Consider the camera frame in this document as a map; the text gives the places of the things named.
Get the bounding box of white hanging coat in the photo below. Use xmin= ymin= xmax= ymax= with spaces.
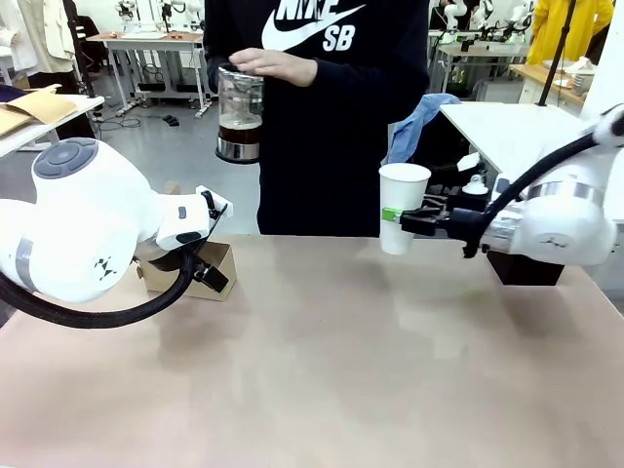
xmin=0 ymin=0 xmax=79 ymax=77

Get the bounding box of blue cloth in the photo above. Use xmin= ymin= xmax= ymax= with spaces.
xmin=387 ymin=94 xmax=463 ymax=165

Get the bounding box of black tripod pole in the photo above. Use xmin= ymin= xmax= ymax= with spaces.
xmin=535 ymin=0 xmax=579 ymax=107

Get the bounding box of brown paper envelope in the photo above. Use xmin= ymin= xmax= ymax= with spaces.
xmin=0 ymin=83 xmax=79 ymax=138

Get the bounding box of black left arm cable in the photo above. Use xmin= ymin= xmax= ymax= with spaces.
xmin=0 ymin=237 xmax=209 ymax=330

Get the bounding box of white paper cup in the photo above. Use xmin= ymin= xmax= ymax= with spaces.
xmin=378 ymin=163 xmax=433 ymax=256

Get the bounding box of brown cardboard cup carrier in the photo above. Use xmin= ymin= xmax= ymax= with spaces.
xmin=136 ymin=180 xmax=240 ymax=303

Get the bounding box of white side table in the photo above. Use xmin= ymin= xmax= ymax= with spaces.
xmin=437 ymin=100 xmax=608 ymax=189

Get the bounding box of person in black sweatshirt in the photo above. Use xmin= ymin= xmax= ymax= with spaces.
xmin=203 ymin=0 xmax=431 ymax=239

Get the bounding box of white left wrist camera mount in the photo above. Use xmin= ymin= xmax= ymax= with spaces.
xmin=196 ymin=186 xmax=236 ymax=231

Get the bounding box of brown-topped grey frame table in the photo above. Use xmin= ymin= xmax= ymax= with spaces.
xmin=98 ymin=30 xmax=215 ymax=120

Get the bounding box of glass french press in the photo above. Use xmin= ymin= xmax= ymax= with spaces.
xmin=207 ymin=57 xmax=267 ymax=166

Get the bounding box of wooden table with dishes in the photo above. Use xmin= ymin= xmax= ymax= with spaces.
xmin=509 ymin=56 xmax=599 ymax=106

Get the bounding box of person's left hand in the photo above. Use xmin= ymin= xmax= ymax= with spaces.
xmin=227 ymin=47 xmax=319 ymax=89

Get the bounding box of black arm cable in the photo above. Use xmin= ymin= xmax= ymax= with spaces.
xmin=0 ymin=237 xmax=209 ymax=330
xmin=461 ymin=130 xmax=604 ymax=259

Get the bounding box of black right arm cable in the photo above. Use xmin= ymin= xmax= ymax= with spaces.
xmin=461 ymin=130 xmax=604 ymax=259

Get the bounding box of person in yellow jacket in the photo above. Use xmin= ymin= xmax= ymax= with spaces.
xmin=526 ymin=0 xmax=614 ymax=67

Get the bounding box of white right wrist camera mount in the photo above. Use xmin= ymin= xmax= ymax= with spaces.
xmin=456 ymin=152 xmax=511 ymax=197

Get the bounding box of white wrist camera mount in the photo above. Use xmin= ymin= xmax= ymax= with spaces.
xmin=196 ymin=186 xmax=236 ymax=231
xmin=456 ymin=152 xmax=511 ymax=197

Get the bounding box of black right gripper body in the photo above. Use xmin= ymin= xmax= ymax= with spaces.
xmin=440 ymin=207 xmax=490 ymax=241

